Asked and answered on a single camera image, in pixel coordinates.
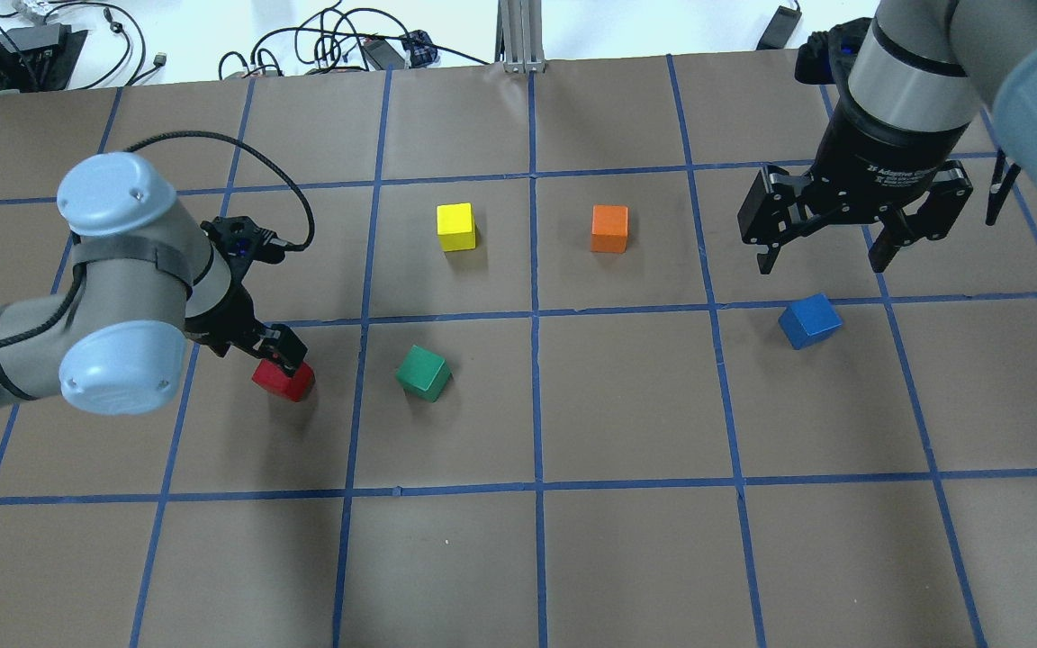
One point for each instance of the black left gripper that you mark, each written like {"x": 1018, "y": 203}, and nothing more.
{"x": 223, "y": 312}

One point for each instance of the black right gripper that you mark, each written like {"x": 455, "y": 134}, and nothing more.
{"x": 874, "y": 160}

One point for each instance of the red wooden block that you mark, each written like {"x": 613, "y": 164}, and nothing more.
{"x": 295, "y": 387}

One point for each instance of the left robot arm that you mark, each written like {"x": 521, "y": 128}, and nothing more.
{"x": 147, "y": 280}

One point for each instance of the blue wooden block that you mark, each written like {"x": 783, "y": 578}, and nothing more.
{"x": 809, "y": 321}

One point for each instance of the green wooden block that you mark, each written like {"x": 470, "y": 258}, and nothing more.
{"x": 423, "y": 373}

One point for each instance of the yellow wooden block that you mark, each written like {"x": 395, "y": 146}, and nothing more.
{"x": 456, "y": 227}

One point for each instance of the orange wooden block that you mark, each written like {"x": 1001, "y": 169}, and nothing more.
{"x": 610, "y": 228}

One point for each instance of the black power adapter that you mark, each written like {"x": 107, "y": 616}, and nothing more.
{"x": 780, "y": 28}

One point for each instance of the black camera stand base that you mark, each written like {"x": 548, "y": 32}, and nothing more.
{"x": 39, "y": 58}

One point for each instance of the aluminium frame post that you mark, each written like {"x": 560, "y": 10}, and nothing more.
{"x": 519, "y": 37}

